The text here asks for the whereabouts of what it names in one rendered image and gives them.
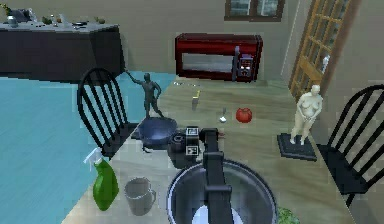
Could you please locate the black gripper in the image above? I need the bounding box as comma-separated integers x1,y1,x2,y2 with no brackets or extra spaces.
141,131,204,170

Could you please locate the dark blue bowl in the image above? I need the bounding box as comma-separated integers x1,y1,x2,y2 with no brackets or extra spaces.
135,116,179,150

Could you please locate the grey mug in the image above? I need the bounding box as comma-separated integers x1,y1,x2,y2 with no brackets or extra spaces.
124,177,157,217

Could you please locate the green spray bottle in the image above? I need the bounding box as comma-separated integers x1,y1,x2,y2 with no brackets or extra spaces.
83,147,120,212

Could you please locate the dark bronze figure statue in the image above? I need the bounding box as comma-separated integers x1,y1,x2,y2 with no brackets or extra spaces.
124,69,166,120

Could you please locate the black spindle-back chair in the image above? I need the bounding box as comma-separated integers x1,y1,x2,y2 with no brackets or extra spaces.
76,67,141,160
316,83,384,208

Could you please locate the silver fork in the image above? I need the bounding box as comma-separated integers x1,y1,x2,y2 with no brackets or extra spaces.
173,81,201,88

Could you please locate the red tomato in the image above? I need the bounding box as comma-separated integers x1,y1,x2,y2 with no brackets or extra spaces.
235,107,253,124

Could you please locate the large black round pan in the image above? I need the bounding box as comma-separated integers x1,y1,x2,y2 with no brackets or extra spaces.
165,159,280,224

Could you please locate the red microwave oven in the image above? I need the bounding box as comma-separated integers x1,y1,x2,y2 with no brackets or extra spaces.
174,32,264,83

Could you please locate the dark counter cabinet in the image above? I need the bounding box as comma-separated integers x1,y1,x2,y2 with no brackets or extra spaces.
0,20,126,84

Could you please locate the green lettuce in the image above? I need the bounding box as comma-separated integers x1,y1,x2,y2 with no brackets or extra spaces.
277,206,302,224

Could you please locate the white figure statue black base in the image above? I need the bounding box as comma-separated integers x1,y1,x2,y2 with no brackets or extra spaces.
277,83,324,162

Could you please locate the brown framed window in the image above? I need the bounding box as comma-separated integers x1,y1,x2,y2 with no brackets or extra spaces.
223,0,286,22

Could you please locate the wooden glass-paned door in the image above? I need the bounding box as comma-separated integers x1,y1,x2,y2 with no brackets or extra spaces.
288,0,363,102

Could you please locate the dark kettle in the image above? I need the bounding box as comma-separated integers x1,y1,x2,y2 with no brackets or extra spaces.
9,8,32,24

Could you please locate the grey yellow-handled knife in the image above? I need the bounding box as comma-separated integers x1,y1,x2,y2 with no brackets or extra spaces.
190,89,202,112

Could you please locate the silver door handle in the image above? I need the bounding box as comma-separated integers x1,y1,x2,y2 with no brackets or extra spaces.
321,54,331,74

